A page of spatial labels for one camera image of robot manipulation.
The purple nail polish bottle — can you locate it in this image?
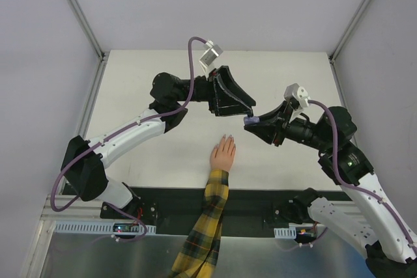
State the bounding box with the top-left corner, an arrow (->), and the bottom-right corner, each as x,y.
244,116 -> 260,126

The yellow plaid sleeve forearm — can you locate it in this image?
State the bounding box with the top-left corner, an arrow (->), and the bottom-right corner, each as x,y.
169,170 -> 229,277

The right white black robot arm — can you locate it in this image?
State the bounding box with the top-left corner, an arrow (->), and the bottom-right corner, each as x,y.
244,100 -> 416,277

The mannequin hand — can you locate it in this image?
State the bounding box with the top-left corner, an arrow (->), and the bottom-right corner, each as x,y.
210,135 -> 236,172

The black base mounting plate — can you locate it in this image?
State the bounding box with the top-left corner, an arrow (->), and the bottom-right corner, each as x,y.
99,184 -> 346,236

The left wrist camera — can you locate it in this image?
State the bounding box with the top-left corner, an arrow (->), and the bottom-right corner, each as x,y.
199,40 -> 223,77

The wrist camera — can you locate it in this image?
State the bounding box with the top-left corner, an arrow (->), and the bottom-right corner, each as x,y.
199,40 -> 223,77
283,83 -> 310,110

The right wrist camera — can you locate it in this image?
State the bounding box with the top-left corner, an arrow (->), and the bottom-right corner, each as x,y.
283,83 -> 310,110

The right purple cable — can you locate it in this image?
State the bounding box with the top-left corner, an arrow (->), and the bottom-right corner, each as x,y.
308,99 -> 414,251

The right white cable duct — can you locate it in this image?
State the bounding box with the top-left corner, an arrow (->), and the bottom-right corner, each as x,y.
274,227 -> 297,240

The white cable duct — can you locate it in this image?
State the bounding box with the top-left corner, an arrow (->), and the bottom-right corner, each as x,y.
274,227 -> 297,240
55,221 -> 145,236

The right aluminium frame post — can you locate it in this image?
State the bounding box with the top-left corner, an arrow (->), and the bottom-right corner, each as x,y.
328,0 -> 395,63

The aluminium frame post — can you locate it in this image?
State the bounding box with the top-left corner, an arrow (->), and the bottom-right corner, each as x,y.
328,0 -> 395,63
66,0 -> 106,59

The left aluminium frame post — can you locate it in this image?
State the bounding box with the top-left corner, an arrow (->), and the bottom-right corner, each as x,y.
66,0 -> 106,59

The left white cable duct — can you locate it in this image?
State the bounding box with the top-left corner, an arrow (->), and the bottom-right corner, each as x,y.
55,221 -> 145,236

